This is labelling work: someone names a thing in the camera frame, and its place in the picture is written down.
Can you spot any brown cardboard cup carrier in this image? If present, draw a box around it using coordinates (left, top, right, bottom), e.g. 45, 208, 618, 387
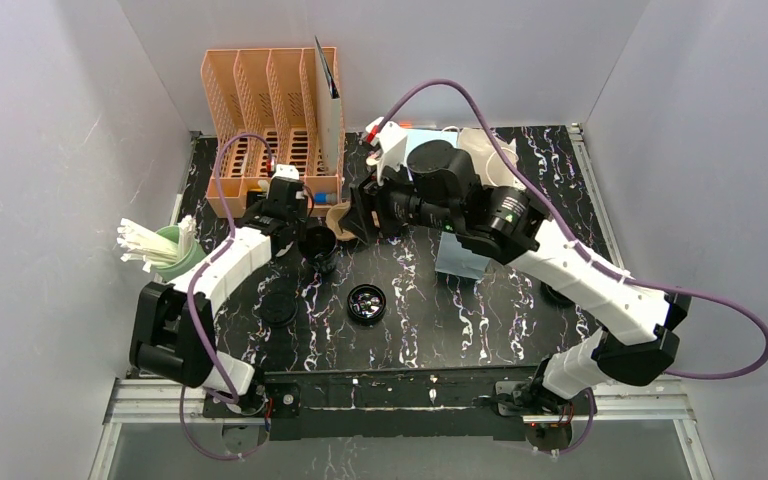
325, 202, 357, 242

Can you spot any light blue paper bag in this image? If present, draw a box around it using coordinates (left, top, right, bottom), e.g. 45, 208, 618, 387
434, 127, 528, 282
402, 129, 459, 183

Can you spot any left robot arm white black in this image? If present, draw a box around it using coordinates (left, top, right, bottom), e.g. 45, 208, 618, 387
129, 175, 309, 404

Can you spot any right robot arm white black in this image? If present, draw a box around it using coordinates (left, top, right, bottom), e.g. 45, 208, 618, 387
339, 140, 690, 413

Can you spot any black cup upright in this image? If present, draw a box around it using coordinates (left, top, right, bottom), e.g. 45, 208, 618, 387
298, 225, 337, 276

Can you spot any black cup with shiny contents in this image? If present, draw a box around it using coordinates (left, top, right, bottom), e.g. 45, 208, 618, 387
347, 284, 387, 326

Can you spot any flat light blue paper bag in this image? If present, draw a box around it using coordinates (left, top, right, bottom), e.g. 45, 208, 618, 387
402, 129, 459, 183

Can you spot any grey folder in organizer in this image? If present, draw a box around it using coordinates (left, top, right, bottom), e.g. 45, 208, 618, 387
314, 37, 342, 175

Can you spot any black lid left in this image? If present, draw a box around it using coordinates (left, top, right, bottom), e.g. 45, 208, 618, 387
258, 292, 298, 328

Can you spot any black lid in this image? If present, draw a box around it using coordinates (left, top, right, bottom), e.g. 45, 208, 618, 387
540, 282, 575, 308
258, 292, 298, 328

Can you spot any orange plastic file organizer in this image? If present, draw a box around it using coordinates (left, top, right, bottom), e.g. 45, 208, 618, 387
201, 47, 345, 218

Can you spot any black lid right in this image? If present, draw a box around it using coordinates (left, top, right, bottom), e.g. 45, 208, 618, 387
540, 282, 575, 308

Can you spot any green straw holder cup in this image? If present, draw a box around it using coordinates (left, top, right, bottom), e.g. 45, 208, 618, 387
151, 225, 207, 282

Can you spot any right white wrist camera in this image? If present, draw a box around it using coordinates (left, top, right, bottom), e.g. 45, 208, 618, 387
365, 117, 409, 185

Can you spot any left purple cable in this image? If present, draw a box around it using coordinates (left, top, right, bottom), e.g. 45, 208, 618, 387
178, 132, 278, 462

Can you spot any purple cable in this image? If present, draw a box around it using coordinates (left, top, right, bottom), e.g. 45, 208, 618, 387
365, 79, 768, 455
178, 132, 278, 462

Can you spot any black base rail bar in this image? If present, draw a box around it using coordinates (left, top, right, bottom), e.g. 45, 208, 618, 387
201, 360, 627, 442

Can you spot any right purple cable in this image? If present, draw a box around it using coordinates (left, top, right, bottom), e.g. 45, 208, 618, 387
365, 79, 768, 455

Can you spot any aluminium frame rail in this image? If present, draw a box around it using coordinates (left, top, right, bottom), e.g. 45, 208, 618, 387
90, 367, 712, 479

